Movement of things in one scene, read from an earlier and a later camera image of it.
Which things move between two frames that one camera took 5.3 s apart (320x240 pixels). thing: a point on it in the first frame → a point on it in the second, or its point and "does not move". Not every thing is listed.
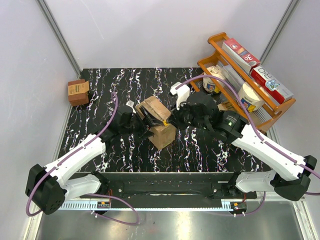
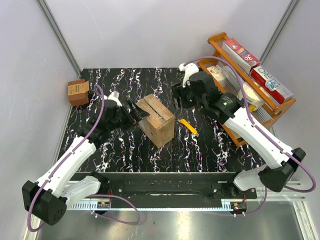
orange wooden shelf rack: x=236 y=80 does not move
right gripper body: x=184 y=117 → x=187 y=99
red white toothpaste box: x=245 y=59 does not move
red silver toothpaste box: x=262 y=76 does not move
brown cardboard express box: x=162 y=134 does not move
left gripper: x=144 y=132 → x=131 y=117
